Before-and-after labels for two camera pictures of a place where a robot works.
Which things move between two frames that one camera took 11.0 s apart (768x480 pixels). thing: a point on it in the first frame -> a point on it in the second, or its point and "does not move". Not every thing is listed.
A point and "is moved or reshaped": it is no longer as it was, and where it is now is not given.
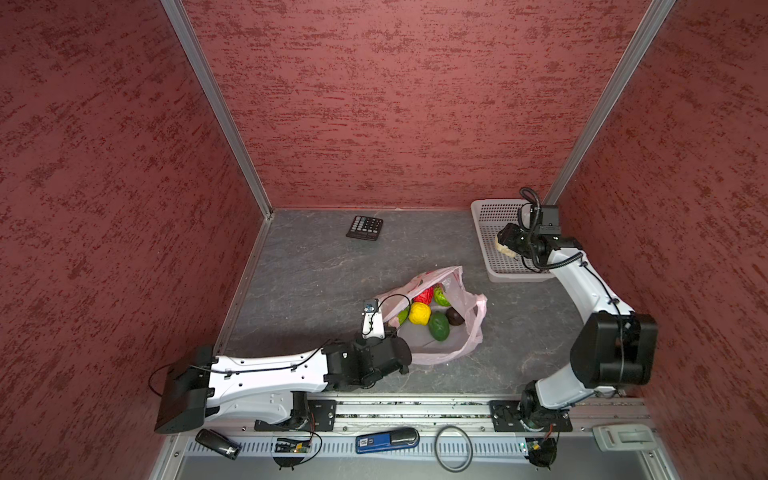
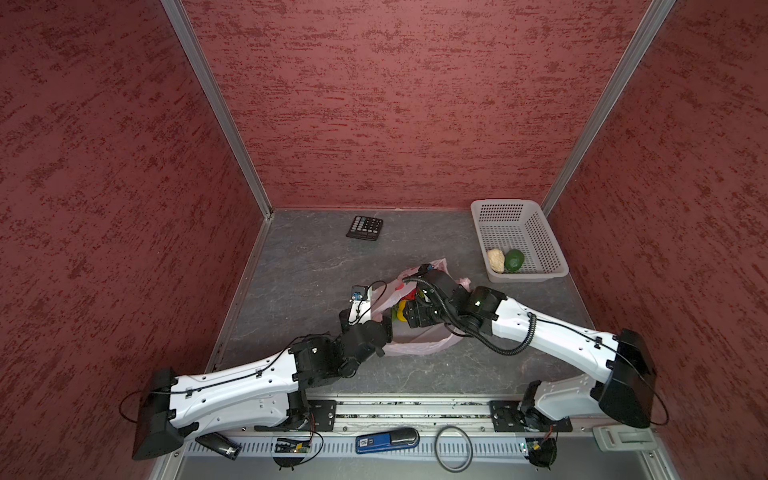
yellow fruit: (420, 313) is moved or reshaped
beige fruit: (505, 249) -> (496, 260)
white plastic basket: (490, 215) does not move
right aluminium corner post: (642, 38) does not move
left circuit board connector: (289, 453) does not move
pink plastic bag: (461, 338) is moved or reshaped
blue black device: (397, 439) does not move
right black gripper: (506, 238) -> (417, 306)
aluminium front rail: (420, 438) does not move
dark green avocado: (439, 325) -> (514, 260)
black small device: (218, 443) does not move
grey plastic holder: (624, 437) does not move
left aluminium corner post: (224, 105) does not move
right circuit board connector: (542, 451) does not move
